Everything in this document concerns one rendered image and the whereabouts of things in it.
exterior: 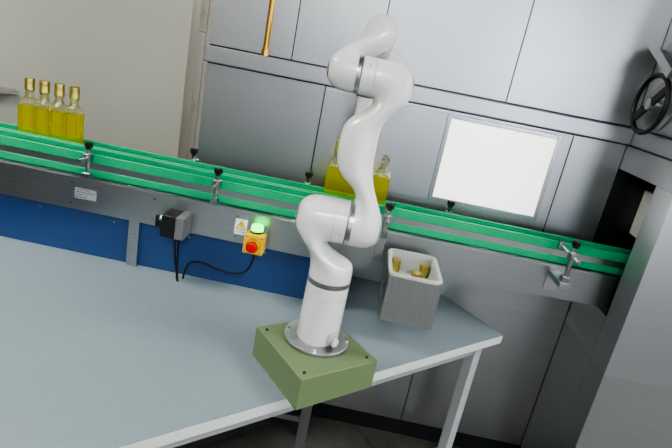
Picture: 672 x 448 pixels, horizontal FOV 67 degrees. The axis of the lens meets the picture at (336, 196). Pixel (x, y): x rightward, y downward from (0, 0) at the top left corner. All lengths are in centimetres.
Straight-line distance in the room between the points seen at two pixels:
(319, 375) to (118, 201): 98
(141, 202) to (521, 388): 176
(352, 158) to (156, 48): 268
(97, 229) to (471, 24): 155
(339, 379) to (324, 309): 19
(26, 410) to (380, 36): 122
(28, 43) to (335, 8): 222
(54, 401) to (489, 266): 140
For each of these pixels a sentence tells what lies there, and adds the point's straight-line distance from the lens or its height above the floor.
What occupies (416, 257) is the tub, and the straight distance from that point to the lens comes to 182.
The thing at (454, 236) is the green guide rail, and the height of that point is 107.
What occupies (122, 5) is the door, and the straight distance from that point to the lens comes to 375.
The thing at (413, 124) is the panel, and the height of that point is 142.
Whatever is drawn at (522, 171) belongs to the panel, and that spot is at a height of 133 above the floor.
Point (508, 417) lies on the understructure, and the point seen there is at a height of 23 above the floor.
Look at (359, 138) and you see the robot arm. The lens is 129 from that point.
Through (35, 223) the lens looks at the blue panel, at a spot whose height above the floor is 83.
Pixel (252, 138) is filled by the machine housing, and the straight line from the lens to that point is 204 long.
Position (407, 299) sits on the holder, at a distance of 165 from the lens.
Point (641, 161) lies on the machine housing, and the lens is 208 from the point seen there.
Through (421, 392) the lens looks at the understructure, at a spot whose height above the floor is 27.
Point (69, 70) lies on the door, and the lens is 372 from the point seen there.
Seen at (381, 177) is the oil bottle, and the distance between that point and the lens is 183.
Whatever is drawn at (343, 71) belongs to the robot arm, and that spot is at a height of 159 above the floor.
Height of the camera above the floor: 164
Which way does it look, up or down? 16 degrees down
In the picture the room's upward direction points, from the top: 11 degrees clockwise
